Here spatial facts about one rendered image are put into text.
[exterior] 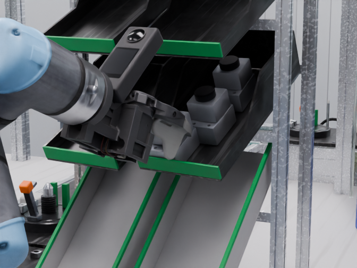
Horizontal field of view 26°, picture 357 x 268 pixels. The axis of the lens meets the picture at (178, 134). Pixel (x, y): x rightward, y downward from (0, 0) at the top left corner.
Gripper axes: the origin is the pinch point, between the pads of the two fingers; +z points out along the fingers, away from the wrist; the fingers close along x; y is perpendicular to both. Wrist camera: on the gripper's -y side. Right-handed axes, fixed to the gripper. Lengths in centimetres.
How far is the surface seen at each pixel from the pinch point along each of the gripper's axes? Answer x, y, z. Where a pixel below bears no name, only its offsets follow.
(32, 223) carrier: -43, 16, 27
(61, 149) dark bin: -15.4, 6.0, -2.7
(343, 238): -2, 3, 86
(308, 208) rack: 9.2, 4.2, 32.9
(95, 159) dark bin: -9.5, 6.7, -2.1
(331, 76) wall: -117, -119, 351
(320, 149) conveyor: -25, -25, 122
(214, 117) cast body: 4.7, -2.4, 3.2
